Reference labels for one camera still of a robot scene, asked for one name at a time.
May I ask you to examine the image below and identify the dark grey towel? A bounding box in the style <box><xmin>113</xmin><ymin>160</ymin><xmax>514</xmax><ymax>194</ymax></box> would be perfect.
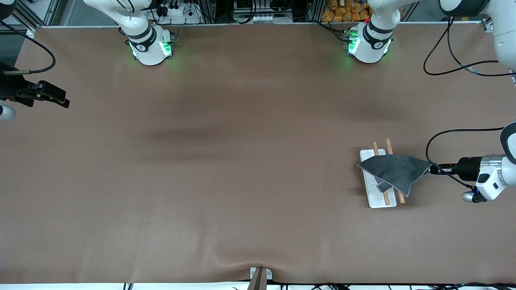
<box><xmin>357</xmin><ymin>154</ymin><xmax>432</xmax><ymax>198</ymax></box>

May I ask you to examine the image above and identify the white rack base tray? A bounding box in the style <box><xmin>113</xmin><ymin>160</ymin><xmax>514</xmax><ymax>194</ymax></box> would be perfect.
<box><xmin>360</xmin><ymin>149</ymin><xmax>397</xmax><ymax>209</ymax></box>

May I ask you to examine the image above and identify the right wooden chopstick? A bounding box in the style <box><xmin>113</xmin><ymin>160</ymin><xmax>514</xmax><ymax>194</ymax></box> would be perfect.
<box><xmin>386</xmin><ymin>139</ymin><xmax>405</xmax><ymax>204</ymax></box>

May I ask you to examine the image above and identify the wooden chopstick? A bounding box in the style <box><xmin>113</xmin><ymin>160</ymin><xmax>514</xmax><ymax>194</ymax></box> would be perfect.
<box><xmin>373</xmin><ymin>142</ymin><xmax>391</xmax><ymax>206</ymax></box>
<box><xmin>386</xmin><ymin>139</ymin><xmax>405</xmax><ymax>204</ymax></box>

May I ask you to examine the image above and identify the left wooden chopstick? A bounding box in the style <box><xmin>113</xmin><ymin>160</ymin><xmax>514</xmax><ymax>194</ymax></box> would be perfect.
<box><xmin>373</xmin><ymin>142</ymin><xmax>391</xmax><ymax>206</ymax></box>

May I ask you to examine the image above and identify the white power strip with plugs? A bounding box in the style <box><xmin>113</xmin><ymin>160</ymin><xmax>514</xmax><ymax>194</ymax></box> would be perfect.
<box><xmin>155</xmin><ymin>0</ymin><xmax>202</xmax><ymax>25</ymax></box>

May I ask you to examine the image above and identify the orange packaged goods pile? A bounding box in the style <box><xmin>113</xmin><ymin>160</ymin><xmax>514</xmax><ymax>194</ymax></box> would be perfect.
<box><xmin>321</xmin><ymin>0</ymin><xmax>373</xmax><ymax>23</ymax></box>

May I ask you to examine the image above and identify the brown table cover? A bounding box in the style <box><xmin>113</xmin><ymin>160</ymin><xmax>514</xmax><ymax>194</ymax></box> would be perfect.
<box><xmin>0</xmin><ymin>22</ymin><xmax>516</xmax><ymax>284</ymax></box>

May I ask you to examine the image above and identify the white socket bar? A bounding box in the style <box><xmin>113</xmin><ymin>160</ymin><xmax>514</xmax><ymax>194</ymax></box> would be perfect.
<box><xmin>234</xmin><ymin>12</ymin><xmax>293</xmax><ymax>24</ymax></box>

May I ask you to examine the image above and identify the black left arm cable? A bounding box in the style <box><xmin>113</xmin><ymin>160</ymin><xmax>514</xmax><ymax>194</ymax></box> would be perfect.
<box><xmin>423</xmin><ymin>16</ymin><xmax>516</xmax><ymax>190</ymax></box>

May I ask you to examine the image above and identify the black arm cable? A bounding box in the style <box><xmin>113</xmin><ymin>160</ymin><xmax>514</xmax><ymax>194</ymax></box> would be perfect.
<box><xmin>423</xmin><ymin>16</ymin><xmax>516</xmax><ymax>190</ymax></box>
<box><xmin>0</xmin><ymin>20</ymin><xmax>56</xmax><ymax>76</ymax></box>

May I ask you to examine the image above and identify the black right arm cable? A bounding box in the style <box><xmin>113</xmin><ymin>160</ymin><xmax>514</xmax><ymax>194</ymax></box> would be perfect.
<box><xmin>0</xmin><ymin>20</ymin><xmax>56</xmax><ymax>76</ymax></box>

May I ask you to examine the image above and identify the metal table clamp bracket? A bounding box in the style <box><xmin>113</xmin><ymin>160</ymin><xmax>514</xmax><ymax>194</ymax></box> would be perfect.
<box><xmin>250</xmin><ymin>267</ymin><xmax>273</xmax><ymax>281</ymax></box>

